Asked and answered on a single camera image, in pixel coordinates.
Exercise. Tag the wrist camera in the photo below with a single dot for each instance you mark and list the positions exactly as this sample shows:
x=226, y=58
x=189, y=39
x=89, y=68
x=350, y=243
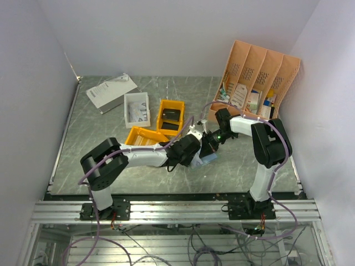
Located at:
x=203, y=123
x=194, y=132

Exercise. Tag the red white box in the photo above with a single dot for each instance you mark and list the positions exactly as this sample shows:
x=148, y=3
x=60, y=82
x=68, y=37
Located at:
x=253, y=100

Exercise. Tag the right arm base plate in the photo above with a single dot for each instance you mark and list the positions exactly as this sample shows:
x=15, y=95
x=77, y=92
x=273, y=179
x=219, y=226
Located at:
x=244, y=207

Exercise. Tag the blue white box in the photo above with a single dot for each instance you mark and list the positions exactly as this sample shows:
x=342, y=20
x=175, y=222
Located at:
x=268, y=107

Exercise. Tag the white bin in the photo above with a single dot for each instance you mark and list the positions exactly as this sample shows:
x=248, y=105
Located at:
x=135, y=97

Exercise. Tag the yellow bin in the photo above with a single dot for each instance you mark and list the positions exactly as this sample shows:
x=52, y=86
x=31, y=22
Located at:
x=135, y=131
x=170, y=104

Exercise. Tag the aluminium rail frame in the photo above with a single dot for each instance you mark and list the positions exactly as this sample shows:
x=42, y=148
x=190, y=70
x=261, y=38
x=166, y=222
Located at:
x=172, y=212

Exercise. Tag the black cards stack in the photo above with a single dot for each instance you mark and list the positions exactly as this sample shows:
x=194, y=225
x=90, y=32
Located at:
x=171, y=118

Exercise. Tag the orange file organizer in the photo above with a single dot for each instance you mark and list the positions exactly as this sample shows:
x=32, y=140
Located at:
x=260, y=69

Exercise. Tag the white oval paint palette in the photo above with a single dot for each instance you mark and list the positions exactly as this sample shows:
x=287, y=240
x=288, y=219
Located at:
x=239, y=96

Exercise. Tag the gold cards stack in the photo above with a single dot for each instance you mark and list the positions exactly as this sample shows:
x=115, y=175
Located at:
x=144, y=141

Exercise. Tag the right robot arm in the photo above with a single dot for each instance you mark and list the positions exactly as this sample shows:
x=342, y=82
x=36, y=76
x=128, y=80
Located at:
x=271, y=148

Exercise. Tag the grey white booklet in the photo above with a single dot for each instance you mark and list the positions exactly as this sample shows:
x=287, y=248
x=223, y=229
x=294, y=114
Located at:
x=110, y=94

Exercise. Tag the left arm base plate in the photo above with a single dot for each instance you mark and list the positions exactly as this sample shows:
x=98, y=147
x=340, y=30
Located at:
x=118, y=211

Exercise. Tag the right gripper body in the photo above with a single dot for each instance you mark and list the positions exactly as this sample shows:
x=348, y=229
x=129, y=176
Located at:
x=216, y=138

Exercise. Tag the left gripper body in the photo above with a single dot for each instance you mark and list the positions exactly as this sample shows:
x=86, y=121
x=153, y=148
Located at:
x=186, y=160

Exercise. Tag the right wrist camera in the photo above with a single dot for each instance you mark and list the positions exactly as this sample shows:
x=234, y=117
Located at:
x=203, y=123

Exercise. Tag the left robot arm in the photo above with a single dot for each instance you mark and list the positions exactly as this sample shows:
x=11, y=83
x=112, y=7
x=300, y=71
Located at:
x=103, y=164

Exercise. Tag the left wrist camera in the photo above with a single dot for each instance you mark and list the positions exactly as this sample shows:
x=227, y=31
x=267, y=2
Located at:
x=194, y=132

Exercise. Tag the silver VIP cards stack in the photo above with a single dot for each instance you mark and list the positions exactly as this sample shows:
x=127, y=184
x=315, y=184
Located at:
x=137, y=111

